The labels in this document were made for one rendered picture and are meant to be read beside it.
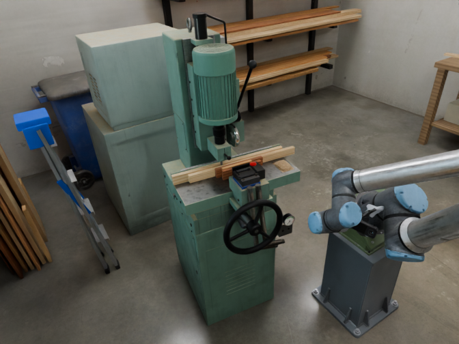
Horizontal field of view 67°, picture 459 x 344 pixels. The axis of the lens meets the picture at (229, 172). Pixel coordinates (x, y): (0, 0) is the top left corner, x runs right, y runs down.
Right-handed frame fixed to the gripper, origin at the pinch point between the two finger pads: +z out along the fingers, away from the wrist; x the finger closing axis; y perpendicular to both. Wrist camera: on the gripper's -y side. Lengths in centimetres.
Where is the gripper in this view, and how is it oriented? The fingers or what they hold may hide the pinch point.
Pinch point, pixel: (379, 222)
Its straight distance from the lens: 172.4
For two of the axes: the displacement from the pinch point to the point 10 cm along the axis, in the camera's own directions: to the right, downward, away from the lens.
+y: -4.0, -4.1, 8.2
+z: 8.9, 0.3, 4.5
